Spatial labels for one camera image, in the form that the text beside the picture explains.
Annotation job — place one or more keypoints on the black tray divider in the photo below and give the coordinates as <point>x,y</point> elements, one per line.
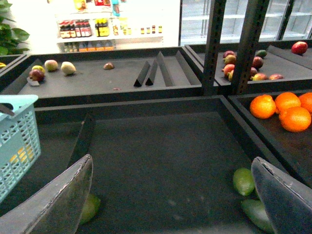
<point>83,142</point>

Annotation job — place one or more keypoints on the orange front right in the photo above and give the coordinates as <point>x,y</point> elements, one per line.
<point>295,119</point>

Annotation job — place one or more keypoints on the white grocery shelf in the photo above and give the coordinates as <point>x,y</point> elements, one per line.
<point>99,25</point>

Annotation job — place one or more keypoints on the green avocado middle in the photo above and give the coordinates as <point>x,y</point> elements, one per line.
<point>243,181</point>

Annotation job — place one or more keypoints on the orange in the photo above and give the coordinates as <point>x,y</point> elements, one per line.
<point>295,119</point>
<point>263,107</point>

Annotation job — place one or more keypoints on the green potted plant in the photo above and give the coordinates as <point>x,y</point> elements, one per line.
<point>11,37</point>

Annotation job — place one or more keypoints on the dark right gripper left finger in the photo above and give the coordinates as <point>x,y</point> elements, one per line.
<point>57,207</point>

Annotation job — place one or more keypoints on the orange front left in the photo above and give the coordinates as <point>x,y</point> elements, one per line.
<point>263,107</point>

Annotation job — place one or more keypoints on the light teal plastic basket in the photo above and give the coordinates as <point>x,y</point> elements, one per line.
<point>16,131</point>

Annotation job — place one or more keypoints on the black metal post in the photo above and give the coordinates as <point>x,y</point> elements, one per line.
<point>246,47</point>

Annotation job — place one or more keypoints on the green avocado right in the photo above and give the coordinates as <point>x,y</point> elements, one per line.
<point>255,211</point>

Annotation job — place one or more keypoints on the yellow mango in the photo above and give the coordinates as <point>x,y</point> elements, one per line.
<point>24,155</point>

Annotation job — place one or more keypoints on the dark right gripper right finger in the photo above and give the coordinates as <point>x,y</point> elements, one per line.
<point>287,201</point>

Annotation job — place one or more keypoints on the glass door refrigerator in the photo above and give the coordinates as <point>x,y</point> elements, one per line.
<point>284,20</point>

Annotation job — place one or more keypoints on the red apple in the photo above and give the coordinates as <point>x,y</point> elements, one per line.
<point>299,48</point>

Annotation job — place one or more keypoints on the dark green avocado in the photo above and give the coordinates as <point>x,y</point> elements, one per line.
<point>90,208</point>

